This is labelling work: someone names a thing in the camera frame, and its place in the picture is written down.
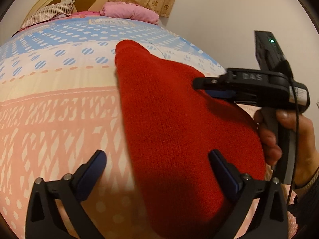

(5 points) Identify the red knitted sweater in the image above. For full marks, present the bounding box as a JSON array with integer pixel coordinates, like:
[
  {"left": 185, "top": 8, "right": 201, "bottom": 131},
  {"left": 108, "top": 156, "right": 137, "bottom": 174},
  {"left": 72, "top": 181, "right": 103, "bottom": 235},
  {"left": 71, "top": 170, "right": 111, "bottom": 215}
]
[{"left": 115, "top": 40, "right": 266, "bottom": 238}]

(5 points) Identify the pink folded blanket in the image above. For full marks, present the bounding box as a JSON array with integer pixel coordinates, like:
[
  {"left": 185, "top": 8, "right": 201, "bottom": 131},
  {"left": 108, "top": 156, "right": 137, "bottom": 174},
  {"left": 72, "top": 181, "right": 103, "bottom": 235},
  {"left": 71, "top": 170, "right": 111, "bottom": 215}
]
[{"left": 100, "top": 2, "right": 159, "bottom": 25}]

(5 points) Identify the striped pillow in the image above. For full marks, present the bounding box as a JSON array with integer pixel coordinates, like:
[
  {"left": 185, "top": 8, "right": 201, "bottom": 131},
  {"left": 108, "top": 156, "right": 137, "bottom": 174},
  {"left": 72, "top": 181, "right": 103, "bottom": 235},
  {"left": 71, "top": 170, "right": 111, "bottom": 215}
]
[{"left": 20, "top": 0, "right": 76, "bottom": 31}]

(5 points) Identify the black tracker camera box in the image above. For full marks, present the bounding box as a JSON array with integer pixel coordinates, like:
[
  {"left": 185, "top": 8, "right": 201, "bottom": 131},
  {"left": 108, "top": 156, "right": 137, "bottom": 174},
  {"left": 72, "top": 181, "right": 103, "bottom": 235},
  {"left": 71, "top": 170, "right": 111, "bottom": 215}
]
[{"left": 254, "top": 31, "right": 293, "bottom": 78}]

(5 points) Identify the person's right hand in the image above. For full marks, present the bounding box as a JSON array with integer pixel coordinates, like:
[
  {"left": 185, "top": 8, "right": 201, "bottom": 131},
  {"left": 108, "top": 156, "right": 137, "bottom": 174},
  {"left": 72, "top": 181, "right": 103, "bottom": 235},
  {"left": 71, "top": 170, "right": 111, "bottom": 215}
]
[{"left": 254, "top": 109, "right": 318, "bottom": 188}]

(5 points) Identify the pink bed sheet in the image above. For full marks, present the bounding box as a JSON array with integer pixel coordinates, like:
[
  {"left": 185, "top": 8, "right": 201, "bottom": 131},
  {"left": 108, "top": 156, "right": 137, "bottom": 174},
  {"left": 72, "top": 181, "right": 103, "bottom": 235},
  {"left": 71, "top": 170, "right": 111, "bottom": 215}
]
[{"left": 55, "top": 11, "right": 100, "bottom": 20}]

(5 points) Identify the polka dot bed quilt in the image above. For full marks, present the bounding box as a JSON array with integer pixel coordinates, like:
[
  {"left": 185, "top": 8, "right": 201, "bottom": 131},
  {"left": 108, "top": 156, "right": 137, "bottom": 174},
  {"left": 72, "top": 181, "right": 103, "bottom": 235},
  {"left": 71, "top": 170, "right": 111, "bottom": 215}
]
[{"left": 1, "top": 15, "right": 224, "bottom": 238}]

